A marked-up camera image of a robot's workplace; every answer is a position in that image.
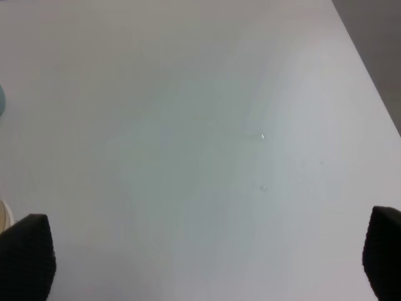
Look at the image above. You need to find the blue sleeve paper cup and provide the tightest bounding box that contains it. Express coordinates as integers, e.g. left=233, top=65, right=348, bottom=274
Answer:
left=0, top=201, right=15, bottom=233

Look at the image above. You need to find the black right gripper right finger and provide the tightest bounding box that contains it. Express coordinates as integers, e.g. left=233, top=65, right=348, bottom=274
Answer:
left=362, top=206, right=400, bottom=301

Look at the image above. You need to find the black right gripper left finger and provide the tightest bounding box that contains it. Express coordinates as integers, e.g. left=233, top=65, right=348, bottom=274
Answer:
left=1, top=214, right=56, bottom=300

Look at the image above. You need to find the teal plastic cup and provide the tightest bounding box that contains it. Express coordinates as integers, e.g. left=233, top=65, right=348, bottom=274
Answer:
left=0, top=86, right=6, bottom=116

